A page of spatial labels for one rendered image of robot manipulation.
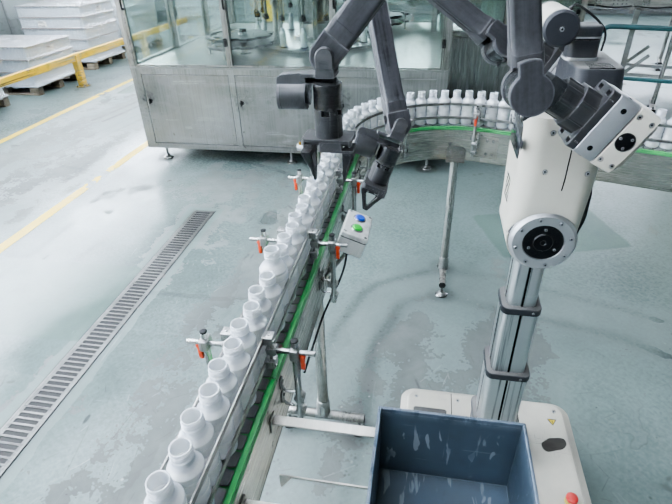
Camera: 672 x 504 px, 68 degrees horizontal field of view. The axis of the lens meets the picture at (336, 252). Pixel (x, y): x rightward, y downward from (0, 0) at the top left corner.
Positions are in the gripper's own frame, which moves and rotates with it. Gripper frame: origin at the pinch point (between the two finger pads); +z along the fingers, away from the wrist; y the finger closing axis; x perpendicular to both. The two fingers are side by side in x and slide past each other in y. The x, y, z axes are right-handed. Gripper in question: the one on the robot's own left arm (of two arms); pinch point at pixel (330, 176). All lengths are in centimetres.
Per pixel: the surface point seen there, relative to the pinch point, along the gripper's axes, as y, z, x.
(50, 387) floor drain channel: -152, 141, 45
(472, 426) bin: 35, 47, -22
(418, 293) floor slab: 22, 140, 148
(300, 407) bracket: -4, 49, -21
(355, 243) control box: 1.9, 31.4, 24.5
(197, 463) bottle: -12, 27, -53
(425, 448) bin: 25, 57, -22
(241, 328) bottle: -14.2, 23.5, -24.7
